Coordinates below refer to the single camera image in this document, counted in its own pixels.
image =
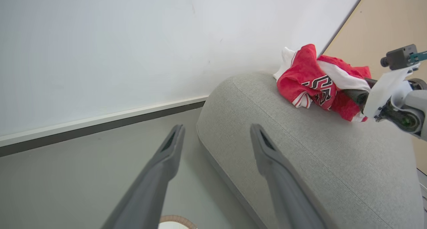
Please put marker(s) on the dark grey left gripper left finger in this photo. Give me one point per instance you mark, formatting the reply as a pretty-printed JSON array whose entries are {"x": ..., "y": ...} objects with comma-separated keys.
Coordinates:
[{"x": 156, "y": 175}]

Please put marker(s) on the grey fabric sofa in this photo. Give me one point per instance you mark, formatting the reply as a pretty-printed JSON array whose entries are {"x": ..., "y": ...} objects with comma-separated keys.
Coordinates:
[{"x": 300, "y": 169}]

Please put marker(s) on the white black baseboard strip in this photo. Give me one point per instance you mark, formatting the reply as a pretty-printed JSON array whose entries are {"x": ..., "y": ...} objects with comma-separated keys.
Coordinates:
[{"x": 100, "y": 125}]

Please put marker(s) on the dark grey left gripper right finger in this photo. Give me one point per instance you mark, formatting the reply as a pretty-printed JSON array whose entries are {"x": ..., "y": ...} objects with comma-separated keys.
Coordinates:
[{"x": 280, "y": 185}]

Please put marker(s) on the red white sports clothing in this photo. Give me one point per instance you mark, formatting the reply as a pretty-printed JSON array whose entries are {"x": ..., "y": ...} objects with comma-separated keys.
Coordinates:
[{"x": 300, "y": 78}]

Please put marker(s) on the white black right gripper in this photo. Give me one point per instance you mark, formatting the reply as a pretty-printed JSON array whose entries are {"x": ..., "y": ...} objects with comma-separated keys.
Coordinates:
[{"x": 383, "y": 95}]

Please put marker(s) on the cream plastic laundry basket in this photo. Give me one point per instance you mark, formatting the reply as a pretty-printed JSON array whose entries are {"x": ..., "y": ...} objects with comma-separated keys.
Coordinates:
[{"x": 176, "y": 222}]

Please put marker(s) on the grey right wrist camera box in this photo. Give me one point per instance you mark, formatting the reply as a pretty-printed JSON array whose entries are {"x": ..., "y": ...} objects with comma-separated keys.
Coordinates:
[{"x": 400, "y": 57}]

